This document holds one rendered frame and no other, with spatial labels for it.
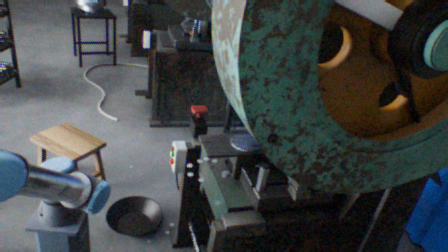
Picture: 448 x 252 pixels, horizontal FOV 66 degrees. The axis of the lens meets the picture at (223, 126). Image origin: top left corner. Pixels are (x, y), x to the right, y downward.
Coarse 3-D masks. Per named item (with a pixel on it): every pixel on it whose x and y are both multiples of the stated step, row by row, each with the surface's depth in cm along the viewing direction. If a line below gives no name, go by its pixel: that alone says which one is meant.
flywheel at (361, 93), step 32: (352, 0) 64; (384, 0) 71; (416, 0) 68; (352, 32) 73; (384, 32) 71; (416, 32) 64; (320, 64) 78; (352, 64) 77; (384, 64) 80; (416, 64) 68; (352, 96) 82; (416, 96) 88; (352, 128) 87; (384, 128) 91; (416, 128) 91
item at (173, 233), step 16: (192, 144) 153; (192, 160) 155; (192, 176) 160; (192, 192) 165; (192, 208) 170; (176, 224) 178; (208, 224) 180; (176, 240) 179; (192, 240) 181; (208, 240) 185
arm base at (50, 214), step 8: (40, 208) 126; (48, 208) 123; (56, 208) 123; (64, 208) 124; (72, 208) 127; (40, 216) 125; (48, 216) 124; (56, 216) 124; (64, 216) 125; (72, 216) 127; (48, 224) 125; (56, 224) 125; (64, 224) 126
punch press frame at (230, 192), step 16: (336, 32) 94; (320, 48) 96; (336, 48) 98; (384, 96) 115; (208, 160) 141; (208, 176) 141; (208, 192) 141; (224, 192) 125; (240, 192) 126; (224, 208) 122; (240, 208) 120; (288, 208) 127; (304, 208) 130; (192, 224) 172
